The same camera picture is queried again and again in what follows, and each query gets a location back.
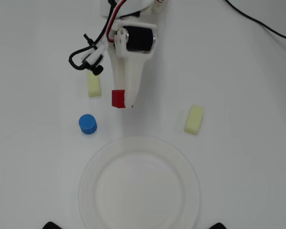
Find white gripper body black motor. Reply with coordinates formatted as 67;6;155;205
111;16;159;59

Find blue ridged cylinder block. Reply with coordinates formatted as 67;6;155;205
78;114;98;135

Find thin black cable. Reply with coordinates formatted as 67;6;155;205
223;0;286;43

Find small white wrist camera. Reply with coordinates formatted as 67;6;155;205
80;44;107;76

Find black camera cable loop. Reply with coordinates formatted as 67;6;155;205
68;0;117;71

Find red and black servo wires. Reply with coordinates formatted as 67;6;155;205
105;0;127;43

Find red cube block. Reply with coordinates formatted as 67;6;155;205
111;89;134;109

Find white paper plate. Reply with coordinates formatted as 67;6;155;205
77;136;202;229

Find pale yellow sponge block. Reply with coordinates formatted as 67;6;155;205
86;71;102;98
183;104;204;137

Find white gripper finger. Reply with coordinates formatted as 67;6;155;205
108;27;129;92
123;53;153;108

